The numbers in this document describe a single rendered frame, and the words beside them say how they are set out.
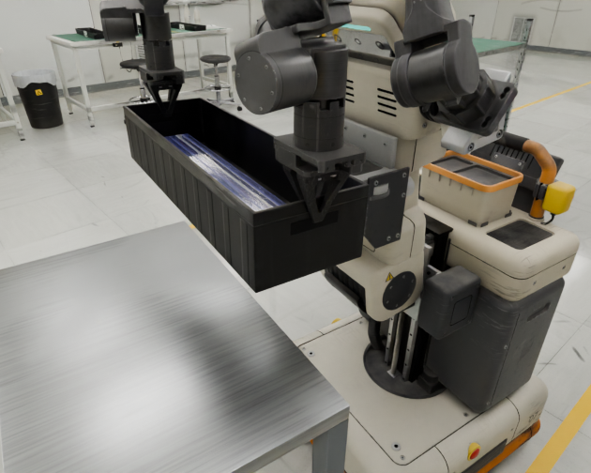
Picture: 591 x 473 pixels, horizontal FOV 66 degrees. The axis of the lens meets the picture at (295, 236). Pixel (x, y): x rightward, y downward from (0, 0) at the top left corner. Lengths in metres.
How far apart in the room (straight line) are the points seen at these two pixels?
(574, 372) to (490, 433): 0.77
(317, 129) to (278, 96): 0.09
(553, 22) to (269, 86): 10.41
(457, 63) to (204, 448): 0.62
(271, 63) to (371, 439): 1.10
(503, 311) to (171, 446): 0.82
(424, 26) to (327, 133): 0.27
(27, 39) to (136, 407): 5.97
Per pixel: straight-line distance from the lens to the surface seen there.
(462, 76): 0.69
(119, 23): 1.00
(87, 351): 0.88
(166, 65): 1.01
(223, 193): 0.59
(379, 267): 1.02
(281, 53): 0.45
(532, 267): 1.15
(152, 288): 0.99
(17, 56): 6.51
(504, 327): 1.23
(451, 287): 1.09
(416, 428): 1.40
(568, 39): 10.68
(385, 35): 0.83
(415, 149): 0.97
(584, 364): 2.23
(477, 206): 1.21
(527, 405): 1.59
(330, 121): 0.50
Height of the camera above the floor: 1.37
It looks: 30 degrees down
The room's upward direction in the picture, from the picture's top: straight up
